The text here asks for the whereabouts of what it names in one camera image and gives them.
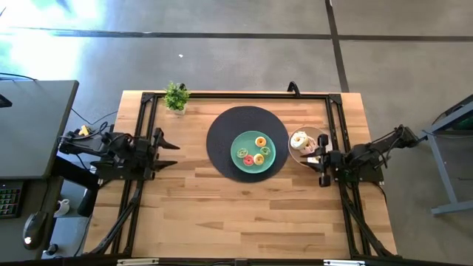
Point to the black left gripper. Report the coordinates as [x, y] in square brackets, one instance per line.
[153, 155]

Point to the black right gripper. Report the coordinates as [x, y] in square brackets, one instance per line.
[328, 162]

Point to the large pink glazed donut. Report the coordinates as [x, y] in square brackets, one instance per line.
[311, 146]

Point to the large white glazed donut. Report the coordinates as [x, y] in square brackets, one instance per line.
[294, 142]

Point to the beige round plate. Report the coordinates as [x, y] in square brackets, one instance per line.
[314, 131]

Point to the small green donut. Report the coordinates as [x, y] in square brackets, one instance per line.
[268, 153]
[238, 155]

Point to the small yellow donut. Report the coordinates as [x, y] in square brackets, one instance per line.
[261, 162]

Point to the small pink donut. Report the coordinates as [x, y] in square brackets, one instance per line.
[257, 139]

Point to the small red donut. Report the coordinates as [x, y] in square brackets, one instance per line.
[245, 161]

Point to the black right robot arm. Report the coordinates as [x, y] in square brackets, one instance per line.
[369, 153]

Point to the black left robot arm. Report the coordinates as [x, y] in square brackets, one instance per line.
[111, 147]

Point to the small green potted plant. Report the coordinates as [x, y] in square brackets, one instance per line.
[176, 97]

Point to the teal round plate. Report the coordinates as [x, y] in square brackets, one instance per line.
[251, 168]

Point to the black round placemat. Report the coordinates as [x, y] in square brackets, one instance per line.
[240, 118]

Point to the black desk leg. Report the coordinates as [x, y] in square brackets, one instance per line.
[86, 203]

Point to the small white plastic object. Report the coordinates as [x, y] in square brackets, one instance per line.
[62, 208]

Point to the grey desk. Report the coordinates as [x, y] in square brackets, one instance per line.
[33, 129]

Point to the small black caster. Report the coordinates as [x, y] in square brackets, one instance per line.
[52, 249]

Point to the black computer mouse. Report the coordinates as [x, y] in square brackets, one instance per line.
[35, 229]

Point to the backlit black keyboard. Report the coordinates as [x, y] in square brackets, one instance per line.
[10, 201]

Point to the black flat device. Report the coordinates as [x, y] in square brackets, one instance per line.
[3, 101]

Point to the dark keyboard shelf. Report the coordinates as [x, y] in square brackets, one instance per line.
[11, 236]

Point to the black aluminium table frame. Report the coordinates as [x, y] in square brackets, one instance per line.
[240, 95]

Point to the silver metal bracket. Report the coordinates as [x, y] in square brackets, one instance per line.
[343, 262]
[137, 262]

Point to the grey metal table frame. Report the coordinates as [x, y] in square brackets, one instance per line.
[451, 207]

